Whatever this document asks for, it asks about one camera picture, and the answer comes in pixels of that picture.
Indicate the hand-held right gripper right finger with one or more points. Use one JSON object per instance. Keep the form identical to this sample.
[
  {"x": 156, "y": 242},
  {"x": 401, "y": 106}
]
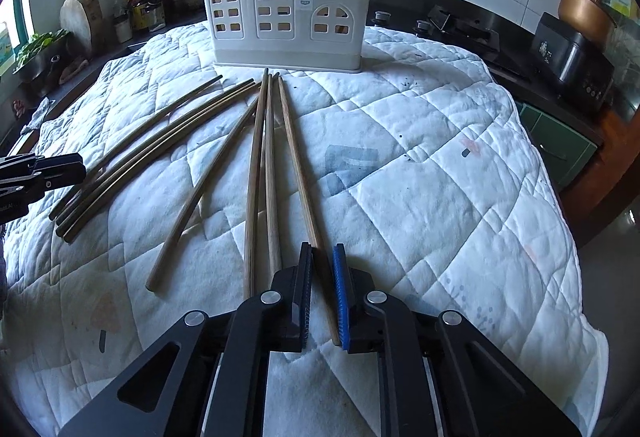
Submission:
[{"x": 340, "y": 287}]

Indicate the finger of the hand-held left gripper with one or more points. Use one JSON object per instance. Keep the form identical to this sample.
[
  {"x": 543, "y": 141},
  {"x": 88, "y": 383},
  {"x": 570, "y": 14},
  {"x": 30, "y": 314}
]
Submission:
[
  {"x": 65, "y": 176},
  {"x": 55, "y": 161}
]

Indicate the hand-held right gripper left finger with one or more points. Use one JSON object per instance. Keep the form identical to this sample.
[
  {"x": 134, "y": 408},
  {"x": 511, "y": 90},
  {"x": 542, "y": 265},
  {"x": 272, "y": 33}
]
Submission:
[{"x": 305, "y": 282}]

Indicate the dark brown chopstick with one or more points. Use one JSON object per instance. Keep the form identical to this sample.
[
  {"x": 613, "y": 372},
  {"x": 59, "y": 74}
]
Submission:
[
  {"x": 63, "y": 229},
  {"x": 200, "y": 89},
  {"x": 240, "y": 87},
  {"x": 71, "y": 238}
]

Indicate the light wooden chopstick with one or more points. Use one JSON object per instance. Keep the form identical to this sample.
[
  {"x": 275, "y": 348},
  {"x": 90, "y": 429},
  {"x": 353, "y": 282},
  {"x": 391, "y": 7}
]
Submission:
[
  {"x": 172, "y": 247},
  {"x": 295, "y": 157},
  {"x": 256, "y": 167},
  {"x": 272, "y": 192}
]

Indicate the white plastic utensil holder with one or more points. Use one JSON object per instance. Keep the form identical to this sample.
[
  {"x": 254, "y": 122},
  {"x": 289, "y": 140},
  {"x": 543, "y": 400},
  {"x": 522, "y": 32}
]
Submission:
[{"x": 285, "y": 47}]

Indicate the checked cloth rag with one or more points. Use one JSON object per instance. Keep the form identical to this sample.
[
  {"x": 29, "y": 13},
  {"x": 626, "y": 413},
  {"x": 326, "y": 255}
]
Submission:
[{"x": 37, "y": 114}]

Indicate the steel basin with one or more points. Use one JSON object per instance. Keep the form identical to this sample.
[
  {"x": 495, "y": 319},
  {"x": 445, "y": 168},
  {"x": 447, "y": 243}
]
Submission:
[{"x": 40, "y": 69}]

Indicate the brown lumpy root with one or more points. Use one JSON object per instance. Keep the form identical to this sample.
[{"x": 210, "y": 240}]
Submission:
[{"x": 75, "y": 68}]

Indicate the green leafy vegetables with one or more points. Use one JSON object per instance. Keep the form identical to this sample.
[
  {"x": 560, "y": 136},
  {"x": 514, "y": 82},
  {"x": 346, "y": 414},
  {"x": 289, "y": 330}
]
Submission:
[{"x": 37, "y": 44}]

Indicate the green framed window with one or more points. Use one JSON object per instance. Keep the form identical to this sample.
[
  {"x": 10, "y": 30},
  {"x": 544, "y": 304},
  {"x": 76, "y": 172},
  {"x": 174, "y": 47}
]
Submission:
[{"x": 12, "y": 32}]

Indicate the round wooden cutting board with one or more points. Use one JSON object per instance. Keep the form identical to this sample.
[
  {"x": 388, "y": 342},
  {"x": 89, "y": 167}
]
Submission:
[{"x": 80, "y": 24}]

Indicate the white quilted blanket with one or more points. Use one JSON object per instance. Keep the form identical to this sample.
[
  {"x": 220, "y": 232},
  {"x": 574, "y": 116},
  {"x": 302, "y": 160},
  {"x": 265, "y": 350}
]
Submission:
[{"x": 425, "y": 167}]

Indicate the clear bottle yellow cap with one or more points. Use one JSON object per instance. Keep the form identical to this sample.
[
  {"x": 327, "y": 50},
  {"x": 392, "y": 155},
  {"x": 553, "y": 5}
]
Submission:
[{"x": 120, "y": 9}]

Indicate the green kitchen cabinet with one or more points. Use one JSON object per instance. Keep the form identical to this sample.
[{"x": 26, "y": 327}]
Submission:
[{"x": 555, "y": 142}]

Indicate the black gas stove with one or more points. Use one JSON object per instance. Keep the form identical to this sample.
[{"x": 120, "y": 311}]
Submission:
[{"x": 470, "y": 37}]

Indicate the black rice cooker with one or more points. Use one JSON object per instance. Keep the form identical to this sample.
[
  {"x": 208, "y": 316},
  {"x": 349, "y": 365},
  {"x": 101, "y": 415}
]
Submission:
[{"x": 570, "y": 62}]

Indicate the copper inner pot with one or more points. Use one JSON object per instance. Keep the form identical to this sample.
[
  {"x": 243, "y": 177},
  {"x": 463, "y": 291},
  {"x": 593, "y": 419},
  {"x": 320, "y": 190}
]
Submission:
[{"x": 585, "y": 12}]

